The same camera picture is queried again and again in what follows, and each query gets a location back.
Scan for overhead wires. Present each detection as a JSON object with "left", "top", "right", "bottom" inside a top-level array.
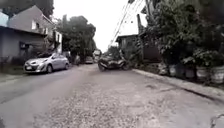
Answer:
[{"left": 108, "top": 0, "right": 148, "bottom": 48}]

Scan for row of plant pots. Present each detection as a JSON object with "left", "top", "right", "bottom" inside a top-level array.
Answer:
[{"left": 157, "top": 61, "right": 224, "bottom": 85}]

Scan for grey asphalt road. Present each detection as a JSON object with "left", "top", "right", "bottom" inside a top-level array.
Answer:
[{"left": 0, "top": 63, "right": 224, "bottom": 128}]

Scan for distant vehicle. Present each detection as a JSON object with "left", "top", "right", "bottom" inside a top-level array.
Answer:
[{"left": 84, "top": 55, "right": 95, "bottom": 65}]

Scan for building with dark roof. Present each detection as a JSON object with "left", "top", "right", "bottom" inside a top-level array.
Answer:
[{"left": 115, "top": 33, "right": 144, "bottom": 61}]

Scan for leafy trees and bushes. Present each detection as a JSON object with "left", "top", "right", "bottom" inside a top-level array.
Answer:
[{"left": 139, "top": 0, "right": 224, "bottom": 68}]

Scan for concrete kerb strip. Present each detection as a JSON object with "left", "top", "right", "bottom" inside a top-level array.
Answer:
[{"left": 132, "top": 68, "right": 224, "bottom": 103}]

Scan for large dark tree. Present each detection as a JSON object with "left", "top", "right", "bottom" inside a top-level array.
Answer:
[{"left": 56, "top": 14, "right": 98, "bottom": 63}]

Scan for grey house with pitched roof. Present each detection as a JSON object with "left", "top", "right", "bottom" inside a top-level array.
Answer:
[{"left": 0, "top": 4, "right": 63, "bottom": 66}]

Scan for dark vehicle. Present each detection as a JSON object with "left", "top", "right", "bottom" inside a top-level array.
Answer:
[{"left": 97, "top": 53, "right": 129, "bottom": 72}]

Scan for silver car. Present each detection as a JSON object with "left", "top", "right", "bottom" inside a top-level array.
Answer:
[{"left": 23, "top": 52, "right": 71, "bottom": 74}]

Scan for utility pole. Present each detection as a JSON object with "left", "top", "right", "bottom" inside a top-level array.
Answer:
[{"left": 135, "top": 13, "right": 145, "bottom": 63}]

